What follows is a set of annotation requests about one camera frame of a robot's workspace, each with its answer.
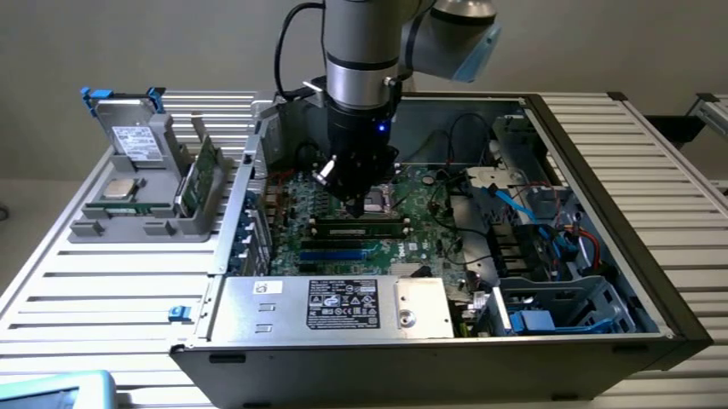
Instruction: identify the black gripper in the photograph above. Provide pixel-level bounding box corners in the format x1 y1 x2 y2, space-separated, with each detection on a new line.
312 101 402 220

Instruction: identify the green RAM stick with label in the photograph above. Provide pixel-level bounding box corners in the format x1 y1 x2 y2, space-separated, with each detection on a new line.
314 216 402 239

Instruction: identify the black RAM slot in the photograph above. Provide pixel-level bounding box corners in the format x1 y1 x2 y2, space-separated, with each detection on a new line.
299 238 364 251

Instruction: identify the blue RAM slot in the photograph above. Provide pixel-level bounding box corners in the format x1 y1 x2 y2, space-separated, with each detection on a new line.
298 249 366 262

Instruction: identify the CPU socket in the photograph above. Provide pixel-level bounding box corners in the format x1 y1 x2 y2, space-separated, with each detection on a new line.
359 185 399 214

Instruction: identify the green Dell motherboard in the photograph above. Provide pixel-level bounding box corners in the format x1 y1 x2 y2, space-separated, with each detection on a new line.
262 164 478 282

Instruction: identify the open grey PC case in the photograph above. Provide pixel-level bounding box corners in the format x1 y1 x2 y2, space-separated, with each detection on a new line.
168 90 714 402

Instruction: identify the silver power supply unit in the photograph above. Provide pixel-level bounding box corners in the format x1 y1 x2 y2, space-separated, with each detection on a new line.
204 275 455 342

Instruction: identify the grey parts rack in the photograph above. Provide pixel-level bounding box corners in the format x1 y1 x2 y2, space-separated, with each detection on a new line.
67 111 240 245

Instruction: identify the silver hard disk drive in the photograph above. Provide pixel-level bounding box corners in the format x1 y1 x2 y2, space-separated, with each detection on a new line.
92 98 169 165

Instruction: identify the silver CPU chip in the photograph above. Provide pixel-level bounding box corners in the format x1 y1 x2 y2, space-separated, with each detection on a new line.
103 177 143 200

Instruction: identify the grey disk bay cage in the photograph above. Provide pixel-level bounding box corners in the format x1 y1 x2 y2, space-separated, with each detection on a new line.
491 274 644 338

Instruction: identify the teal device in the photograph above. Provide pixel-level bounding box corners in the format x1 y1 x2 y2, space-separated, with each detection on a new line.
0 369 117 409

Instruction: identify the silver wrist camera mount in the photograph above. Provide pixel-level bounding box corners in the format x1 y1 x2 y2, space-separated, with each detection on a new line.
302 76 330 110

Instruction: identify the black wire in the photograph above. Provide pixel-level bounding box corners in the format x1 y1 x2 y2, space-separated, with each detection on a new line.
442 112 491 180

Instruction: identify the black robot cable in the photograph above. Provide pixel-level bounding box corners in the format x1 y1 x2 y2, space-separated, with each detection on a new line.
272 2 327 101

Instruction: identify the blue SATA wire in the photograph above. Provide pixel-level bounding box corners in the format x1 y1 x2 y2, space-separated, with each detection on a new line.
479 181 539 224

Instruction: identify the blue drive bracket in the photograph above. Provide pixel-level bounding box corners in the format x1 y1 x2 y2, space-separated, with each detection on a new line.
79 86 165 112

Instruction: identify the red SATA wire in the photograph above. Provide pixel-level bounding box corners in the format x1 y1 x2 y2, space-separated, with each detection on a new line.
558 225 605 272

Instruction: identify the black bracket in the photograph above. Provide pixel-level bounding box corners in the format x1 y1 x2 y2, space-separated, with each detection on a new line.
642 113 705 151

